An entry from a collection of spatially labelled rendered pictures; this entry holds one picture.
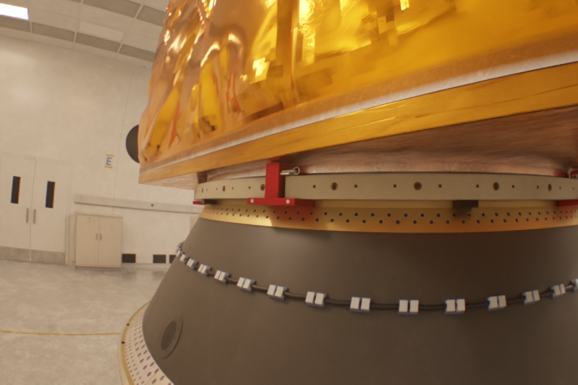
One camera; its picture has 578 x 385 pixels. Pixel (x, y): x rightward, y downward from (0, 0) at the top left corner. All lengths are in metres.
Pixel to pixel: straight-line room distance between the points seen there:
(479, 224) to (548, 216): 0.21
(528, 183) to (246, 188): 0.61
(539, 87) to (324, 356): 0.49
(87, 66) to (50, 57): 1.07
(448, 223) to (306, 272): 0.28
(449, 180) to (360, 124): 0.21
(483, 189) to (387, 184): 0.18
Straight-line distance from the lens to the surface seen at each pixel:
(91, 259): 7.49
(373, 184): 0.57
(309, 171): 0.66
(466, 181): 0.59
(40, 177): 7.92
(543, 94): 0.37
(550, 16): 0.40
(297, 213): 0.65
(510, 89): 0.37
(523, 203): 0.73
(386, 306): 0.53
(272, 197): 0.63
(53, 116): 8.16
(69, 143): 8.02
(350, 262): 0.57
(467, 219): 0.62
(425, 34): 0.44
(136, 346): 0.99
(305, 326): 0.56
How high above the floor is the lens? 1.64
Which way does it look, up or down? 9 degrees up
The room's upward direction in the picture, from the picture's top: 3 degrees clockwise
